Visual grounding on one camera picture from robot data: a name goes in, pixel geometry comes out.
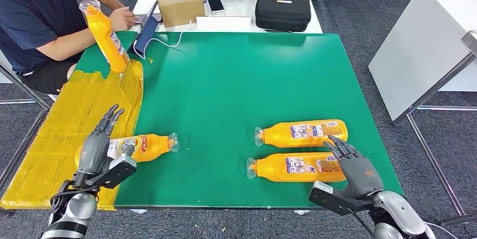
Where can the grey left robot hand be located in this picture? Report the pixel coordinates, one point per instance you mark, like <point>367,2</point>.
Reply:
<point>93,153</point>

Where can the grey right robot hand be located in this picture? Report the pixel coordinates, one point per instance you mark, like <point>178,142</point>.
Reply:
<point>359,177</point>

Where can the orange detergent bottle clear cap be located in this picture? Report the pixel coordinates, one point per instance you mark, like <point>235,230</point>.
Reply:
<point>272,168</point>
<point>154,148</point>
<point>279,135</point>
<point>106,40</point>

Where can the yellow taped cardboard mat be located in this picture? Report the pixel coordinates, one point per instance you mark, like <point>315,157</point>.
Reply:
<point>63,118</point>

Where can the tablet in blue case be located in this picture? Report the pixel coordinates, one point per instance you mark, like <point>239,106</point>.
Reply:
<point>146,38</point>

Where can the person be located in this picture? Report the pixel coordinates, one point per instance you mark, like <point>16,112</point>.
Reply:
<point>26,17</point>

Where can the green table mat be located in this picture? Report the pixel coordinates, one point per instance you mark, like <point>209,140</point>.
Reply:
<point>242,81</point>

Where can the brown cardboard box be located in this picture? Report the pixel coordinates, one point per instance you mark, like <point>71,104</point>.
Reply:
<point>179,2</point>

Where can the black zipped carrying case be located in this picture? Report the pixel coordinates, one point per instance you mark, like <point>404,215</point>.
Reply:
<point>283,12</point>

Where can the flat white box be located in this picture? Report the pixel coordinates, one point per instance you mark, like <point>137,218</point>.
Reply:
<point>223,24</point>

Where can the smartphone with dark screen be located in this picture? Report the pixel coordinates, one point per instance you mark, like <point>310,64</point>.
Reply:
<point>215,3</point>

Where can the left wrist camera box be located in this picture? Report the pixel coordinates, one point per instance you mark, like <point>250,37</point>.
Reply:
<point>117,170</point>

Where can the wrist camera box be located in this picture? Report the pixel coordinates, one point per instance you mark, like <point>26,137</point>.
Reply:
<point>331,198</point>
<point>117,170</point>

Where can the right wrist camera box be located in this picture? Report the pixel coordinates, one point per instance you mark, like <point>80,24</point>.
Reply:
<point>331,198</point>

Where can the white table bracket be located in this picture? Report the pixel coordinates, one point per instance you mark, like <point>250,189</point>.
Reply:
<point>302,212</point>
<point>138,211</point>

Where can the grey metal frame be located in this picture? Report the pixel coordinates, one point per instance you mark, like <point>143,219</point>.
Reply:
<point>22,88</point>

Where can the white table steel frame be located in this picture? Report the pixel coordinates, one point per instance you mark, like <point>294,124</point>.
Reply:
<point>417,49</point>

